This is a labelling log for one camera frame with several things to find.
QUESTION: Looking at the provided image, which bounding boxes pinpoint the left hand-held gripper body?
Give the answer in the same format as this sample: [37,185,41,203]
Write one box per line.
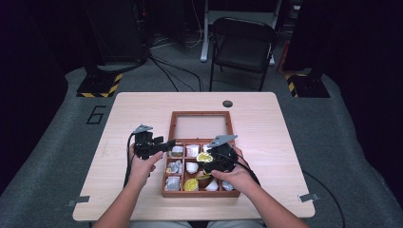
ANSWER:
[132,123,156,160]

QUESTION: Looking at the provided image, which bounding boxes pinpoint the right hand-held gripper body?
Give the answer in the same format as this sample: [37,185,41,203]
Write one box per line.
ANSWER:
[207,134,240,174]

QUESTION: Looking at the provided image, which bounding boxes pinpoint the wooden box with glass lid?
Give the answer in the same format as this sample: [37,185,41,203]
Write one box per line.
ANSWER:
[161,110,241,199]

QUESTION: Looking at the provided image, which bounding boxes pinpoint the person's right hand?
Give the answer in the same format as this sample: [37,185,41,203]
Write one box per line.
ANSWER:
[211,146,259,196]

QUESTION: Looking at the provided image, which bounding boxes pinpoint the person's left hand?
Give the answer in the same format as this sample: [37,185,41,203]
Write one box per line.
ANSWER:
[127,146,164,188]

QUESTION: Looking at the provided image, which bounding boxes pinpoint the black stand with striped base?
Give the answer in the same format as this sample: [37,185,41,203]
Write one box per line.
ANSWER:
[284,0,331,99]
[76,0,124,99]

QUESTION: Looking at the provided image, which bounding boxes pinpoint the person's grey pants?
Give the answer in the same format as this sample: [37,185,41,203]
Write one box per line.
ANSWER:
[127,219,266,228]

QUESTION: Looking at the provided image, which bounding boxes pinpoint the grey tape strip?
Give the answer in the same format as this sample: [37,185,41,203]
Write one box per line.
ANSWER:
[67,195,91,208]
[298,193,320,203]

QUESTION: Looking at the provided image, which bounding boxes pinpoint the black folding chair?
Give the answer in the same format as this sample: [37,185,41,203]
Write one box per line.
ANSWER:
[208,16,277,93]

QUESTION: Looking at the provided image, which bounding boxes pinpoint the black computer cabinet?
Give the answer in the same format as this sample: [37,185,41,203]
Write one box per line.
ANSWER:
[83,0,150,67]

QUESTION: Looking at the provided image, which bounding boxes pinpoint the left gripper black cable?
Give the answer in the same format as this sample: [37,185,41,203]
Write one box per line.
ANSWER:
[123,132,138,188]

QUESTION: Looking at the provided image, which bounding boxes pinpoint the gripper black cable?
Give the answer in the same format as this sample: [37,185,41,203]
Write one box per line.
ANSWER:
[123,132,138,188]
[221,153,262,188]

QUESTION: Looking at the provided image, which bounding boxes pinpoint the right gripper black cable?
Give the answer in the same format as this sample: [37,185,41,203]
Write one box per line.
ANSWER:
[221,153,262,188]

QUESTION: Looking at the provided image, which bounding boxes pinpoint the black floor cables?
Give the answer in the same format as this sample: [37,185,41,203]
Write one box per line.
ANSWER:
[147,51,204,93]

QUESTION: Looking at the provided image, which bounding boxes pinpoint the white floor cables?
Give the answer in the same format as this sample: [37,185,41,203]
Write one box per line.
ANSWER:
[151,0,204,50]

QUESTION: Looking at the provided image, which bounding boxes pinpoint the white desk frame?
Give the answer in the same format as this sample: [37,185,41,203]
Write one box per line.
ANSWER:
[200,0,283,67]

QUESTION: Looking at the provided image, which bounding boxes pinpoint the long black floor cable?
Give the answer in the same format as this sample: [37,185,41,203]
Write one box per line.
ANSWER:
[301,170,346,228]

